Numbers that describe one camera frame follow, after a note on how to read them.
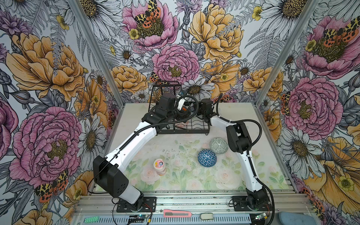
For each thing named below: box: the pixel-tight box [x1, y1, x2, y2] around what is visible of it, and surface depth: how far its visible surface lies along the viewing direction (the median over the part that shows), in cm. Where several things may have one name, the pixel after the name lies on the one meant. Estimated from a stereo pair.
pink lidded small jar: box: [153, 158, 167, 176], surface depth 79 cm
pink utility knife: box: [163, 209, 193, 218], surface depth 73 cm
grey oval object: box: [199, 212, 214, 221], surface depth 71 cm
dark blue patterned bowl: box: [197, 149, 218, 168], surface depth 91 cm
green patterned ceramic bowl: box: [209, 137, 229, 155], surface depth 96 cm
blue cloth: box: [278, 211, 317, 225], surface depth 69 cm
